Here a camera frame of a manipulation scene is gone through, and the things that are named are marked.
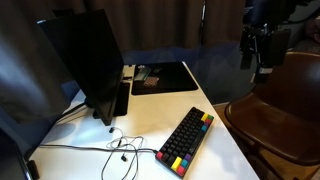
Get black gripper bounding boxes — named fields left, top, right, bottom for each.
left=239, top=23, right=279, bottom=84

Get black keyboard with coloured keys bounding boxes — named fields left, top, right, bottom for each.
left=155, top=106, right=215, bottom=178

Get fabric curtain panel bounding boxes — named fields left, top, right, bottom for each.
left=83, top=0, right=205, bottom=52
left=203, top=0, right=248, bottom=48
left=0, top=0, right=84, bottom=125

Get brown folding chair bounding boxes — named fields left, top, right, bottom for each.
left=223, top=49, right=320, bottom=180

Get pink cloth bundle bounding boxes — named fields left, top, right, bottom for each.
left=304, top=14, right=320, bottom=44

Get black desk mat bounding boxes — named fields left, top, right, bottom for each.
left=131, top=61, right=199, bottom=96

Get small checkered card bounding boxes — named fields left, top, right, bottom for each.
left=143, top=76, right=159, bottom=88

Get green and white packet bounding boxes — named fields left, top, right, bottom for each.
left=133, top=65, right=148, bottom=82

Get black monitor stand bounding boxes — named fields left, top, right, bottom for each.
left=92, top=81, right=131, bottom=120

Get large black computer monitor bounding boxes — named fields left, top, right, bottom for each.
left=37, top=8, right=125, bottom=127

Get small black block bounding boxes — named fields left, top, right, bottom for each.
left=26, top=159, right=41, bottom=180

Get small black monitor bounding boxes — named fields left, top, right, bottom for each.
left=0, top=129, right=32, bottom=180

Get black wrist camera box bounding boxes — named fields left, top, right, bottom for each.
left=266, top=29, right=292, bottom=68

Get wired earphones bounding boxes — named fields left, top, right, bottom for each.
left=100, top=126, right=145, bottom=180

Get black monitor cable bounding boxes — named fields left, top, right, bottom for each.
left=54, top=102, right=90, bottom=125

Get grey keyboard cable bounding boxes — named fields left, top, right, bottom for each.
left=38, top=143, right=160, bottom=155

